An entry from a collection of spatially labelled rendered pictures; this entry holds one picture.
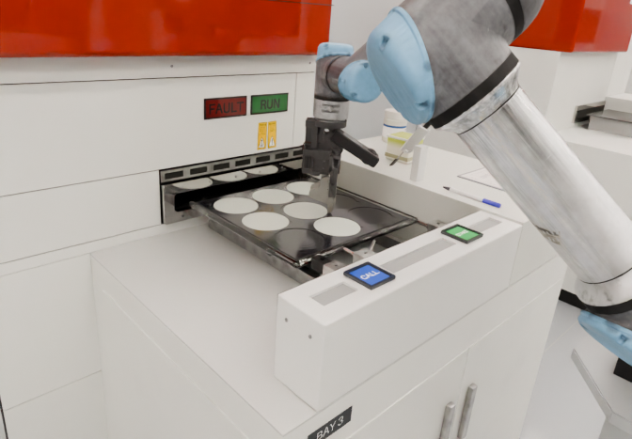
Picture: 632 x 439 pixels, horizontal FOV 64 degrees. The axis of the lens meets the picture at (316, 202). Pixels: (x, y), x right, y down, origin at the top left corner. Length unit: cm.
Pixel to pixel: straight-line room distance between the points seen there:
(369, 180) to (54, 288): 74
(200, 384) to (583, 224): 59
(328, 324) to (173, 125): 65
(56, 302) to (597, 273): 98
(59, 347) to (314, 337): 70
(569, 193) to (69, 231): 90
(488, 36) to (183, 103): 74
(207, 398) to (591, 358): 63
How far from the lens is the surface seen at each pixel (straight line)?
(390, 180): 123
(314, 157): 107
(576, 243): 64
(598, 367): 98
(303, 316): 68
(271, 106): 130
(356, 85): 92
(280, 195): 123
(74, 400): 134
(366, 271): 78
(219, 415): 84
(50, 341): 123
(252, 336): 87
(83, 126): 108
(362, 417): 85
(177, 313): 93
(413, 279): 78
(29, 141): 105
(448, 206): 115
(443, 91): 56
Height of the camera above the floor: 133
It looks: 21 degrees down
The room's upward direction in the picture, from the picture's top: 4 degrees clockwise
